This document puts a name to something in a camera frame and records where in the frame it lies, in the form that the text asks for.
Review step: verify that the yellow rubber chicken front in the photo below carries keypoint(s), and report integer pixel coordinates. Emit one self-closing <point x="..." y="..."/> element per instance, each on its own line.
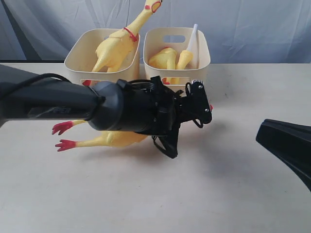
<point x="112" y="51"/>

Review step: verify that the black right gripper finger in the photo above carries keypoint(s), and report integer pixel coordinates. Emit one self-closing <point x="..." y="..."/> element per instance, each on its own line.
<point x="290" y="143"/>

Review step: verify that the cream bin marked circle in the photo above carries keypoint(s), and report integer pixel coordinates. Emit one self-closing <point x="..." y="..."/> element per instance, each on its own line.
<point x="82" y="58"/>

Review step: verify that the headless yellow rubber chicken body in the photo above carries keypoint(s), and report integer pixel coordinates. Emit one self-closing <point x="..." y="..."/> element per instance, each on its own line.
<point x="164" y="59"/>

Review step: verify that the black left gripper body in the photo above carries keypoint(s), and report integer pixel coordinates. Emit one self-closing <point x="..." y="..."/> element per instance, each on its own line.
<point x="149" y="108"/>

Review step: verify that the yellow rubber chicken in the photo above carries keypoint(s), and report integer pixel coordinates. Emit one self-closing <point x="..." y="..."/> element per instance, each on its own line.
<point x="112" y="51"/>
<point x="116" y="139"/>

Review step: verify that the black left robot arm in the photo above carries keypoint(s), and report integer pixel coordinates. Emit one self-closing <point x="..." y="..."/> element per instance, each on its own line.
<point x="49" y="96"/>

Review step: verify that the cream bin marked cross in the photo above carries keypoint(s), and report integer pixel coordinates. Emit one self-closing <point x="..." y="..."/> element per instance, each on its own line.
<point x="176" y="38"/>

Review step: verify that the white backdrop curtain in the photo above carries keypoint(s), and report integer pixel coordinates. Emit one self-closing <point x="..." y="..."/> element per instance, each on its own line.
<point x="237" y="31"/>

